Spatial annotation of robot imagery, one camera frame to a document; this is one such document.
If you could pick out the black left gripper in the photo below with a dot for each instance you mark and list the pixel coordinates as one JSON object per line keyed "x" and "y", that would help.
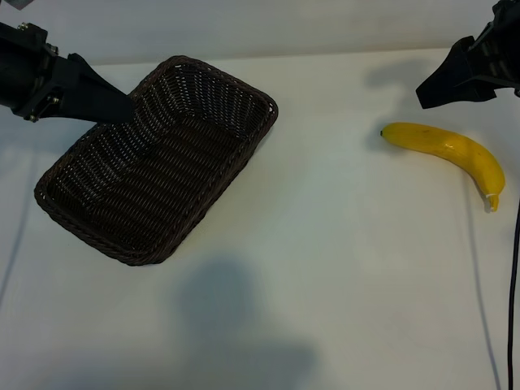
{"x": 28, "y": 73}

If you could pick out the yellow banana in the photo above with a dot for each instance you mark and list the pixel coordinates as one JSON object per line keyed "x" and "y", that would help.
{"x": 451, "y": 145}

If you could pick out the dark brown wicker basket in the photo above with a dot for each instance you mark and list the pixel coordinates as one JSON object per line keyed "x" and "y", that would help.
{"x": 162, "y": 174}

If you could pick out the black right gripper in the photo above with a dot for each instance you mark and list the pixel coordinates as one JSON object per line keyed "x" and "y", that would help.
{"x": 501, "y": 48}

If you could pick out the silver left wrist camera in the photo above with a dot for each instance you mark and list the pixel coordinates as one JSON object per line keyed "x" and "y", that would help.
{"x": 20, "y": 4}

